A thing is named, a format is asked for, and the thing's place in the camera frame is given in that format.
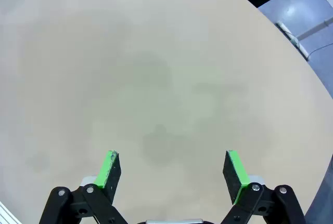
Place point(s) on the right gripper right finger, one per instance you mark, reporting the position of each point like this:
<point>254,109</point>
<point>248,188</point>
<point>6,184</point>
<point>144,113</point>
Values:
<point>235,177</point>

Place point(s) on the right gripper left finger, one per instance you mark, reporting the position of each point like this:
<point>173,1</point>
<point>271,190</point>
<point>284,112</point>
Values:
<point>104,177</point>

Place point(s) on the grey floor rail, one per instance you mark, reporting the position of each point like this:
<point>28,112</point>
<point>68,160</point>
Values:
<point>314,27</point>

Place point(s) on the white power strip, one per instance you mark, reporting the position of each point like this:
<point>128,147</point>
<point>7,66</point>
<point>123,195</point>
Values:
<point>291,38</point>

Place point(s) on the white ribbed aluminium frame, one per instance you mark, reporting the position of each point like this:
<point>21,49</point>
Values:
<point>6,215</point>

